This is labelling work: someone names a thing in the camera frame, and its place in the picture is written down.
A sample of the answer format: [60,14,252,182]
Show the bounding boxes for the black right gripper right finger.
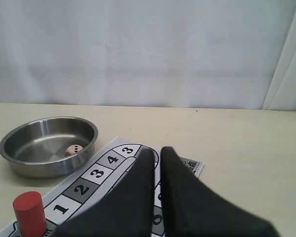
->
[160,147,279,237]

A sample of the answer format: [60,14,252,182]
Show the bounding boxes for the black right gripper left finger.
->
[52,148,155,237]

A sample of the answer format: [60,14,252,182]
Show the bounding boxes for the wooden die black pips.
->
[65,144,83,157]

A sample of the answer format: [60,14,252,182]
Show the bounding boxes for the red cylinder game piece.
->
[13,191,47,237]

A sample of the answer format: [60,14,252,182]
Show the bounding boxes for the printed paper game board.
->
[0,136,205,237]

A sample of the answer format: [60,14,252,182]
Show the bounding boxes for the stainless steel round bowl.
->
[0,117,99,179]

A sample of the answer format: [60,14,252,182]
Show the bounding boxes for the white curtain backdrop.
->
[0,0,296,110]

